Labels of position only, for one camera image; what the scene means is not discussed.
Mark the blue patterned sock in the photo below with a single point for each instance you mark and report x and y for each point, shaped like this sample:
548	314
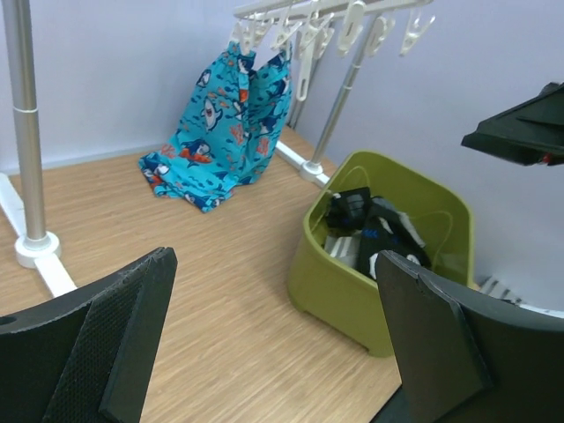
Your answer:
227	134

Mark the white clothes rack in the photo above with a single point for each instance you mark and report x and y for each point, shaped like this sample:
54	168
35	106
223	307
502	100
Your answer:
36	248

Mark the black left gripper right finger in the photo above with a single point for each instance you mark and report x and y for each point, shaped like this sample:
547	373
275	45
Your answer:
464	356

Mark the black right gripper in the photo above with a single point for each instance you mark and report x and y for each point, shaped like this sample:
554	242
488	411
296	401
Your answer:
530	133

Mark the white clip hanger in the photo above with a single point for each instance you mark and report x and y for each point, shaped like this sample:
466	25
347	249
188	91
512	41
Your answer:
313	25

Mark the green plastic basket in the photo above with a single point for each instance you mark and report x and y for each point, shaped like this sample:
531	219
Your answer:
347	300

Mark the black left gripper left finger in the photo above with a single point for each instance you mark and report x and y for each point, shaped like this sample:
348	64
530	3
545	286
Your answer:
88	355

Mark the black sock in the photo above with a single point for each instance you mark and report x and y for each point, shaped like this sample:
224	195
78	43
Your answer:
348	209
386	228

